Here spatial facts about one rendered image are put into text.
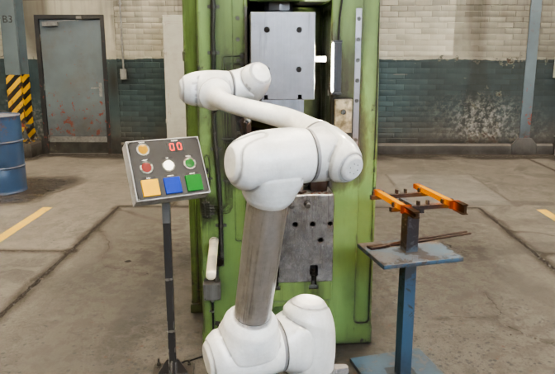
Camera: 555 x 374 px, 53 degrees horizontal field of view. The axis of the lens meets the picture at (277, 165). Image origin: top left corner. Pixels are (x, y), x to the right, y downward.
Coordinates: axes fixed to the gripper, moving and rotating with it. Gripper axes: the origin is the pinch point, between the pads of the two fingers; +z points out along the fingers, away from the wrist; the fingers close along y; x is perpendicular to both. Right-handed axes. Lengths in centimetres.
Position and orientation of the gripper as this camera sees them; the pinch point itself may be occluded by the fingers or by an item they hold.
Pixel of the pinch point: (226, 124)
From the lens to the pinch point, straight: 210.3
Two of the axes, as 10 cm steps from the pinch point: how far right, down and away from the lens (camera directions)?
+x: -6.9, 5.5, -4.7
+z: -3.4, 3.3, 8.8
